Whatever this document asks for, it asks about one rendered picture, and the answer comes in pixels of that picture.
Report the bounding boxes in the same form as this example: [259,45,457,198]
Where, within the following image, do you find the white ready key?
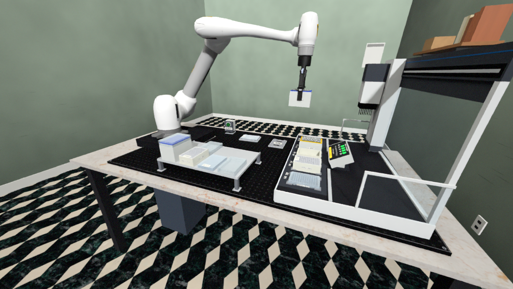
[224,119,236,134]

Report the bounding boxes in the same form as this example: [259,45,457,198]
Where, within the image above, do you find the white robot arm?
[151,12,318,139]

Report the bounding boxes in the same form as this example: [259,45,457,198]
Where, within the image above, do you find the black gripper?
[297,56,312,100]

